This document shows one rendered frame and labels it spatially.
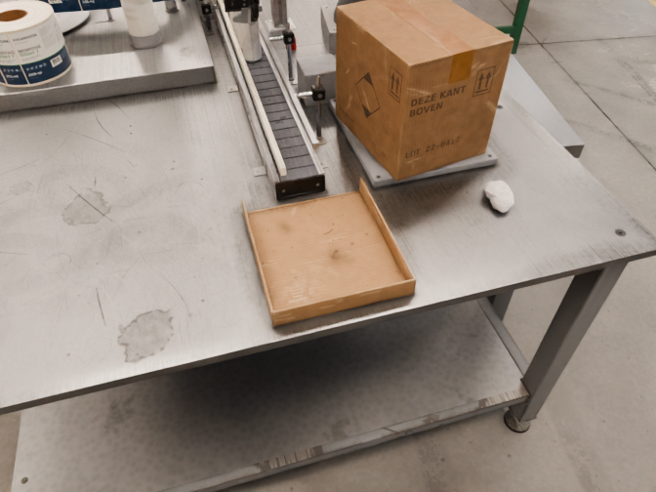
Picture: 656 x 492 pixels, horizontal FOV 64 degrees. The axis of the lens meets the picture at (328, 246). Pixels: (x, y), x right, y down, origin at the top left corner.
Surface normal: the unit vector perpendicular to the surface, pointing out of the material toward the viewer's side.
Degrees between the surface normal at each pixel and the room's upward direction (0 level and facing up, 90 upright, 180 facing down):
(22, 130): 0
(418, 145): 90
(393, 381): 3
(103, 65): 0
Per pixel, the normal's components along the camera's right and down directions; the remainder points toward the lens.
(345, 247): 0.00, -0.70
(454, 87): 0.43, 0.64
